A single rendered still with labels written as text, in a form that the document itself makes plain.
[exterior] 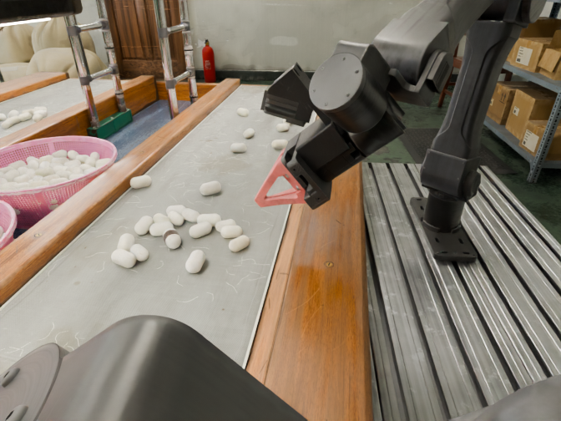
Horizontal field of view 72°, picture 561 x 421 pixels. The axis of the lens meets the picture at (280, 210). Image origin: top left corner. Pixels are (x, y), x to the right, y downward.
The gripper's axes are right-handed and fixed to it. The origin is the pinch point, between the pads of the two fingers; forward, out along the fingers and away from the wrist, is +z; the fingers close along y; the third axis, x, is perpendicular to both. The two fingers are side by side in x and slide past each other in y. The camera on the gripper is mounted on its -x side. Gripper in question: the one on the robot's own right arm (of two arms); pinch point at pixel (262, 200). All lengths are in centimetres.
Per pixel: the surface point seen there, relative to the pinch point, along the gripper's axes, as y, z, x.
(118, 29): -423, 215, -150
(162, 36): -51, 17, -33
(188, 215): -4.2, 13.6, -3.5
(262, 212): -9.3, 6.5, 4.6
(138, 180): -13.7, 23.4, -12.1
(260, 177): -22.1, 8.8, 2.5
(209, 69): -417, 157, -47
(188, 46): -66, 20, -29
